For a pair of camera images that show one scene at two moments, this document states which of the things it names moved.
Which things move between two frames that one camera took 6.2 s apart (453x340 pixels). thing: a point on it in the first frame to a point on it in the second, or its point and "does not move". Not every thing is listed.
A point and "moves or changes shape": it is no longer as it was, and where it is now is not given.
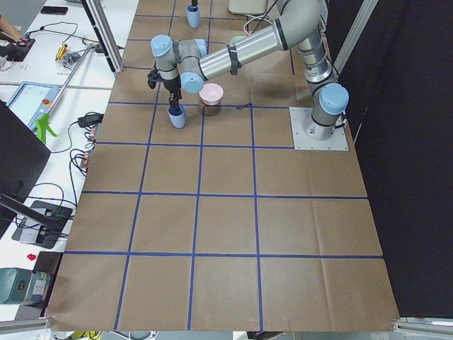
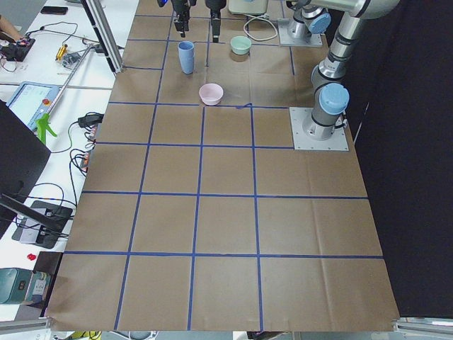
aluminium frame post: x=102 y=30 does not move
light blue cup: x=178 y=117 moves or changes shape
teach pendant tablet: x=32 y=100 does not move
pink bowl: x=211 y=93 does not move
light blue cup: x=193 y=16 moves or changes shape
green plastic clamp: x=43 y=125 does not move
